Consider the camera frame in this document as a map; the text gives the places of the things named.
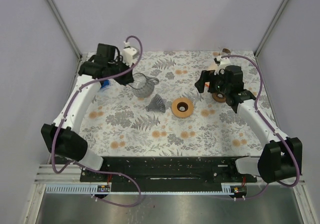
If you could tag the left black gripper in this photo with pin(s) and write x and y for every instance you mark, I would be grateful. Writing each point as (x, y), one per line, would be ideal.
(127, 78)

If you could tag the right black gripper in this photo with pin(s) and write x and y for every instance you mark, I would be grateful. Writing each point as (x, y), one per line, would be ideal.
(208, 76)

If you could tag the glass coffee server carafe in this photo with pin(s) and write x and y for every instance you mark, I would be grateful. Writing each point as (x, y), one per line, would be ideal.
(143, 86)

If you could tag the clear ribbed glass dripper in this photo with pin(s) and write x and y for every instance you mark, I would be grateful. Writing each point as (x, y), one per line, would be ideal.
(156, 104)

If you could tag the paper coffee filter pack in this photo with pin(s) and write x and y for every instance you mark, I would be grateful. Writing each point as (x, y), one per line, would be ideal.
(213, 66)

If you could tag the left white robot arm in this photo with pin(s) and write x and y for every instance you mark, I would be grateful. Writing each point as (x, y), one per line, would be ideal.
(62, 136)

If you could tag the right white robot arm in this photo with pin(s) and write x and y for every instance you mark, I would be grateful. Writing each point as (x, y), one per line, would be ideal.
(281, 157)

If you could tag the floral patterned table mat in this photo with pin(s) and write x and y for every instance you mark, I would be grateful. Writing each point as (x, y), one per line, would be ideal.
(117, 124)

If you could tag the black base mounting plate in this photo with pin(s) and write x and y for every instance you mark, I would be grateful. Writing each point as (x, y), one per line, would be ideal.
(168, 174)

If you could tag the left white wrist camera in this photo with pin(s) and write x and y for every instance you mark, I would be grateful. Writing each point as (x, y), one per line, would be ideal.
(129, 54)

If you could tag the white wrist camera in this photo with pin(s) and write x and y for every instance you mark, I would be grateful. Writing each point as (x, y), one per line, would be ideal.
(222, 63)
(129, 54)

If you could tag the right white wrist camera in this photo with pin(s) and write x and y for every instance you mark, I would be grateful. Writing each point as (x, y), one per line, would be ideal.
(222, 63)

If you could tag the white slotted cable duct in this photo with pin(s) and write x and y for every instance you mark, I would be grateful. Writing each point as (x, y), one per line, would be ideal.
(97, 189)

